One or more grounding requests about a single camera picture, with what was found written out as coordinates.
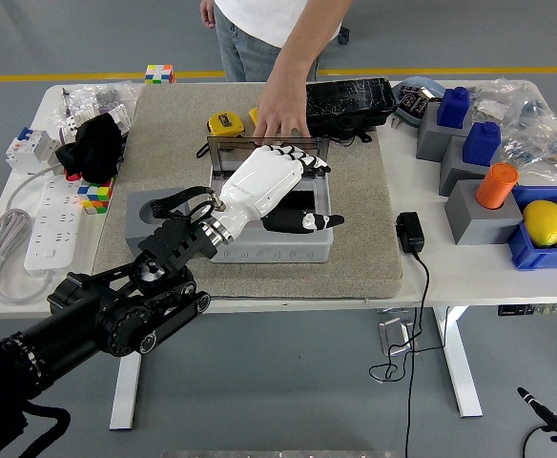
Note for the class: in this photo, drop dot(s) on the person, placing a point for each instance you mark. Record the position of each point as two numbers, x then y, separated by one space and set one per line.
254 28

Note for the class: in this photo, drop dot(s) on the blue plastic bin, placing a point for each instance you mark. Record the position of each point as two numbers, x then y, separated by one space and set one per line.
529 257

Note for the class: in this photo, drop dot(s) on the dark chip packets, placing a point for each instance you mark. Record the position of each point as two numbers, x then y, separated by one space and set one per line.
414 101

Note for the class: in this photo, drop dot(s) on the person's right hand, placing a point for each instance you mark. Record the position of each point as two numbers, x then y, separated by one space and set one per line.
208 12

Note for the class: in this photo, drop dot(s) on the small metal screwdriver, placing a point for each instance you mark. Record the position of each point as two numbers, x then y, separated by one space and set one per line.
66 100

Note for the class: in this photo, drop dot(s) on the clear bags of parts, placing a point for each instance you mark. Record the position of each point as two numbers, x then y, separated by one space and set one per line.
550 152
502 102

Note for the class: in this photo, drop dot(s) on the table control panel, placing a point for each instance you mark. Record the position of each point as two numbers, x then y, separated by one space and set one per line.
533 309

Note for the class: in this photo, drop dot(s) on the person's left forearm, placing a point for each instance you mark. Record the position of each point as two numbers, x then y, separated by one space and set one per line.
307 43

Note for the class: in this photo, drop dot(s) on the multicolour puzzle cube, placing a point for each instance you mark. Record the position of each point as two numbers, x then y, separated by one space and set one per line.
95 198

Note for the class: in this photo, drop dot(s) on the white plug adapter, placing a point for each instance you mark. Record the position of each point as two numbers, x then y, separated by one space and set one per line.
68 129

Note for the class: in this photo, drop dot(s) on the white power strip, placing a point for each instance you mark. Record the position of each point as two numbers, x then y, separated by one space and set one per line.
54 224

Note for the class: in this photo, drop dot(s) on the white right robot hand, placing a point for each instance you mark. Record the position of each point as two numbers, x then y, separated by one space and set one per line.
552 422

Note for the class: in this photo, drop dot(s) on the clear bag of small parts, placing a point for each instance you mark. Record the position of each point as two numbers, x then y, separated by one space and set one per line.
88 93

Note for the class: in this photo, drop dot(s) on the person's left hand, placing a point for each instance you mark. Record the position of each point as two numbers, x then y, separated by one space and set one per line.
283 112

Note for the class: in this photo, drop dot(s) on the black power adapter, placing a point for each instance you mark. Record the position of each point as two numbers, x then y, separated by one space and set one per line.
409 231

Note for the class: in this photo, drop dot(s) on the grey box with clear lid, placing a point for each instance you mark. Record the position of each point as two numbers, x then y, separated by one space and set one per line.
278 250

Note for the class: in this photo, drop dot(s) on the yellow lemon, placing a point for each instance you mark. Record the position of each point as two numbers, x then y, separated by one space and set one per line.
543 222

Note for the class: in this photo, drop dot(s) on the light blue tray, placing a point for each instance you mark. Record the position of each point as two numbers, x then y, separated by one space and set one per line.
426 85

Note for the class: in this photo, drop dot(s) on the white circuit breaker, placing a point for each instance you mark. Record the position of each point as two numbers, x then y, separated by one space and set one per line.
26 150

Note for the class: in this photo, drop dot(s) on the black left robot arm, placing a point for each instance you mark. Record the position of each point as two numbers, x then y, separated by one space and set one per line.
78 324

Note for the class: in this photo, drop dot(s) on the white labelled packet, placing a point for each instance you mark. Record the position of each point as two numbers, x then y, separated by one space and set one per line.
120 117

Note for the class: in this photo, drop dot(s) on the small metal clip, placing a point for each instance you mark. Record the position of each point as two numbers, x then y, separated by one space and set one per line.
397 122

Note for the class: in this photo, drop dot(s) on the blue plastic bottle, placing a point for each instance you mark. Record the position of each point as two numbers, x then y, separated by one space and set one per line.
481 145
452 110

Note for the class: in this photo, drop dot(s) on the grey holder block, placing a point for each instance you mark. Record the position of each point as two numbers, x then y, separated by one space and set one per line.
479 226
455 172
133 224
428 140

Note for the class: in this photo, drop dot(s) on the white table leg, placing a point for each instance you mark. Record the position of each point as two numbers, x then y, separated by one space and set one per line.
123 396
460 372

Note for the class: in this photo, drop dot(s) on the black cloth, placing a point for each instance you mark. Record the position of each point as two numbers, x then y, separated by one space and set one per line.
97 148

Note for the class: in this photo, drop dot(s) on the puzzle cube with white cross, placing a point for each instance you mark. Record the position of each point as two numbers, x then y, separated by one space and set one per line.
159 74

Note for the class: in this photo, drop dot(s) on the grey-brown mat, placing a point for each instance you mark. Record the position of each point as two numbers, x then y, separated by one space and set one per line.
355 267

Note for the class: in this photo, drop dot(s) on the orange cylinder battery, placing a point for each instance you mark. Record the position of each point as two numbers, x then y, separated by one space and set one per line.
495 186

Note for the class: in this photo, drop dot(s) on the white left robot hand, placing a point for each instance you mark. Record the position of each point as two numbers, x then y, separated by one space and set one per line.
259 183

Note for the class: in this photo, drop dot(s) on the metal bracket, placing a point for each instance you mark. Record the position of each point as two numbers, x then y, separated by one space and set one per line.
393 334

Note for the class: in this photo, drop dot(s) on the black cracked case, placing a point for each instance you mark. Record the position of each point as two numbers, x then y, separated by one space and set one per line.
350 102

